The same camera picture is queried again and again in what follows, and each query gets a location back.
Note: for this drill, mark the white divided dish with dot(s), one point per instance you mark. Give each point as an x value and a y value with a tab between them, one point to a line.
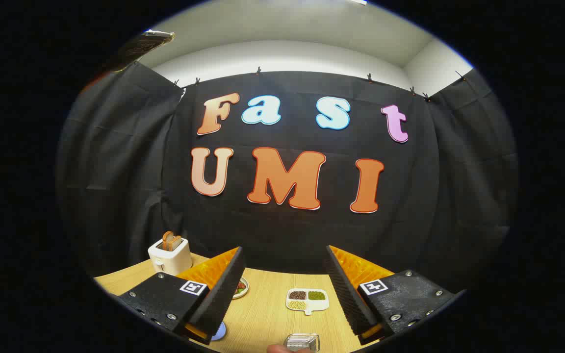
318	306

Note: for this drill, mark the cream white toaster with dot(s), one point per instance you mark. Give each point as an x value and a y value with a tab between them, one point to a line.
174	260

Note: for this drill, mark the black backdrop cloth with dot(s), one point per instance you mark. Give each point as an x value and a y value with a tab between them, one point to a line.
282	230

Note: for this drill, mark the yellow beans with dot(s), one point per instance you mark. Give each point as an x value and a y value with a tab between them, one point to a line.
297	305

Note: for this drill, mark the green beans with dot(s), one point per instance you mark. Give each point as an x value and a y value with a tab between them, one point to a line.
316	295

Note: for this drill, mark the dark brown beans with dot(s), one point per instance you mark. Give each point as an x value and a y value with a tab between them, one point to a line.
297	294

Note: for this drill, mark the metal cutlery rack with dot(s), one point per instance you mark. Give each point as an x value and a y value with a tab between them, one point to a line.
302	341

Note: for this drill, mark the grey oval food plate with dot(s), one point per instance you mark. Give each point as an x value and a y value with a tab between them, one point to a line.
246	289

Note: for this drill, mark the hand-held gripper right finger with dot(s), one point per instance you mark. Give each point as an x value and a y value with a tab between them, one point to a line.
346	294

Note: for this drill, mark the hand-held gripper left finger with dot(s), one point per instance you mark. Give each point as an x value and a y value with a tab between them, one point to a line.
223	289

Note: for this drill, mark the brown bread slice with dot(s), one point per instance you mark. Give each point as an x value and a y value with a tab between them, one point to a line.
166	240
177	242

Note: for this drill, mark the shiny dark object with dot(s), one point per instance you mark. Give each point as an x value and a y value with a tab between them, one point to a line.
140	46

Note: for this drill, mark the blue round plate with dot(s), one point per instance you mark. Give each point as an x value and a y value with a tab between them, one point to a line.
219	333

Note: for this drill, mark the brown steak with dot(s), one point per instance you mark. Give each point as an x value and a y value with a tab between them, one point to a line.
241	285

